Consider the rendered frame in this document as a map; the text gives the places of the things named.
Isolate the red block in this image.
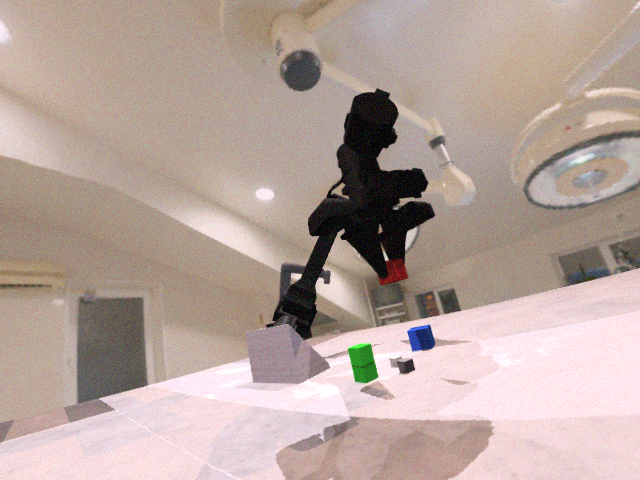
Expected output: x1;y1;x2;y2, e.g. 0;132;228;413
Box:
377;259;409;285

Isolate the green block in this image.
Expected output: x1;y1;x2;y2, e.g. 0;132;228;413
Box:
352;361;379;384
348;343;375;366

